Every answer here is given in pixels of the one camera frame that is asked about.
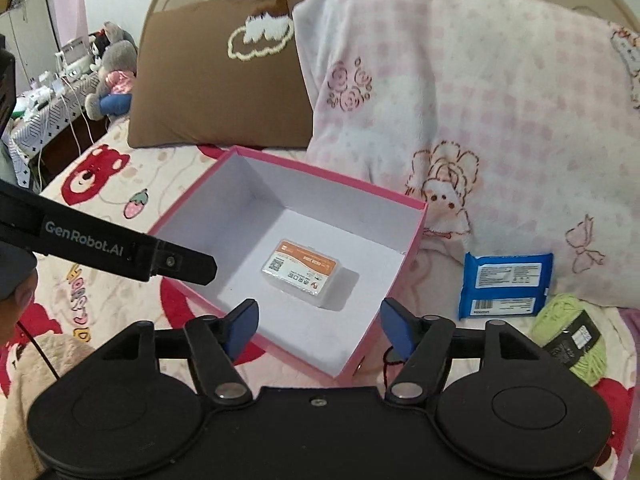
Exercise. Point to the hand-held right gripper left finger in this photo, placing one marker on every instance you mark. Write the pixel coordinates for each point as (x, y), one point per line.
(243, 324)

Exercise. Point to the green yarn ball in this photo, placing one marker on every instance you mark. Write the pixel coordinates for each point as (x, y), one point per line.
(555, 320)

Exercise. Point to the printed bear blanket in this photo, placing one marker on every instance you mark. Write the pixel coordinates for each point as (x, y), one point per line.
(100, 195)

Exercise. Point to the brown cloud pillow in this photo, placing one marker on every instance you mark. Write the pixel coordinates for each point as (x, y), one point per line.
(210, 95)

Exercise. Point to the desk with patterned cloth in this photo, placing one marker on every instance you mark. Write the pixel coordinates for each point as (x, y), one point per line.
(40, 125)

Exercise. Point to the person's left hand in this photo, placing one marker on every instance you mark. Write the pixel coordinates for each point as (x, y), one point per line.
(22, 310)

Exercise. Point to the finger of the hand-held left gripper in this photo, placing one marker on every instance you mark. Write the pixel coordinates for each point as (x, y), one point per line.
(190, 264)

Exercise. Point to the grey plush toy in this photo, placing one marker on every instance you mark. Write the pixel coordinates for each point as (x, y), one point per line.
(117, 60)

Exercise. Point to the clear case with orange label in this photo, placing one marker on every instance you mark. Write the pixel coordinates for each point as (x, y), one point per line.
(300, 271)

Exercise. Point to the pink checked pillow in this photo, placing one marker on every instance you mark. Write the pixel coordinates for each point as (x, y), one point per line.
(450, 85)

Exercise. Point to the white desk appliance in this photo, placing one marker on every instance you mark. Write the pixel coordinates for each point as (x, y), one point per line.
(72, 60)

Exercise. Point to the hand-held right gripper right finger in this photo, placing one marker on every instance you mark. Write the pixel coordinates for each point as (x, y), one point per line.
(396, 329)

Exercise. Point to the beige plush toy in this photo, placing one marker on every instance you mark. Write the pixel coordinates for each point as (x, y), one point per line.
(30, 365)

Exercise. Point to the pink cardboard box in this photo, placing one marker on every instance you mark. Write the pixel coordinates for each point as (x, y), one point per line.
(240, 195)

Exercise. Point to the grey cabinet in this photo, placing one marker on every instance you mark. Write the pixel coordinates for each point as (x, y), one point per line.
(30, 25)

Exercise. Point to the dark plush toy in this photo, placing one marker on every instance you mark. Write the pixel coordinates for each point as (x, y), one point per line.
(97, 45)

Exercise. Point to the blue wet wipes packet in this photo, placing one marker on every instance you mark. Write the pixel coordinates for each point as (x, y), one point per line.
(505, 280)

